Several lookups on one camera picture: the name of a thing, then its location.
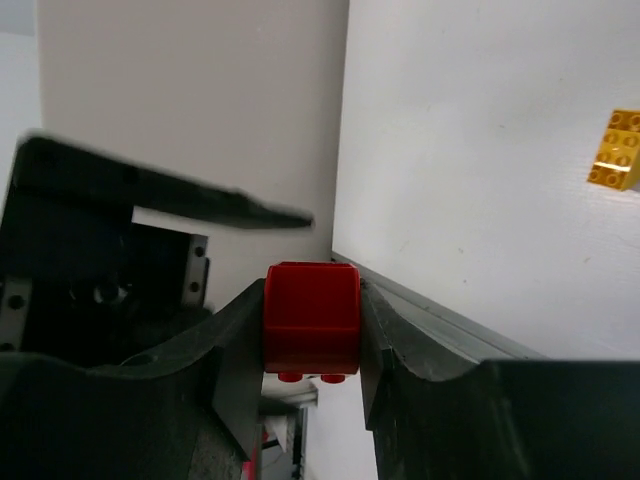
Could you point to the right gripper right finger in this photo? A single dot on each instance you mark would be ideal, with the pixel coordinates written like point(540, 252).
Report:
point(436, 415)

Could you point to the red flower lego piece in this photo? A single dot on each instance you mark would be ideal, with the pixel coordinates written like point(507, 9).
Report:
point(312, 321)

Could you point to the aluminium front rail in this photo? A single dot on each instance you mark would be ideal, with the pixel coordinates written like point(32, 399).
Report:
point(456, 332)

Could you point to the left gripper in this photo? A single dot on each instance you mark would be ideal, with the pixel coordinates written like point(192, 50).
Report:
point(82, 282)

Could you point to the yellow lego brick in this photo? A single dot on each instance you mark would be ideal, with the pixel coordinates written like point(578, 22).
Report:
point(616, 163)

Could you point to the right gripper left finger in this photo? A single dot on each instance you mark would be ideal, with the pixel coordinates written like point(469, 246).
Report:
point(184, 409)

